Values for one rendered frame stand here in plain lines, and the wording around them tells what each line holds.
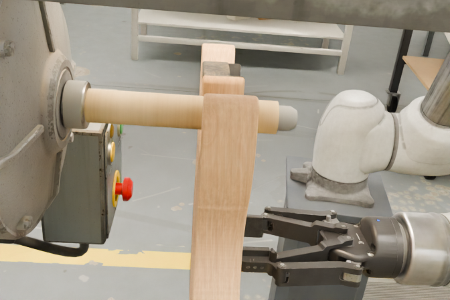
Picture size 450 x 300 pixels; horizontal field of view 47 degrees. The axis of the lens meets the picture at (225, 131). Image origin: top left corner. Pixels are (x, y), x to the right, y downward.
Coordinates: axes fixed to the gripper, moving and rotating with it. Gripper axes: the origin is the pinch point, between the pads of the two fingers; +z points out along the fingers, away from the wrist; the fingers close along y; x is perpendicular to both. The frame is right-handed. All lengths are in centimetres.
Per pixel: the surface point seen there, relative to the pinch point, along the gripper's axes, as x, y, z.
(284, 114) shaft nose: 19.6, -8.5, -3.1
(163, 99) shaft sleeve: 20.4, -8.4, 8.4
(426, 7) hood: 32.0, -24.7, -7.6
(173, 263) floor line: -92, 125, 11
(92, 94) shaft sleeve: 20.5, -8.4, 14.9
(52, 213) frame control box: -5.6, 14.3, 25.9
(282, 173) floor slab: -84, 200, -44
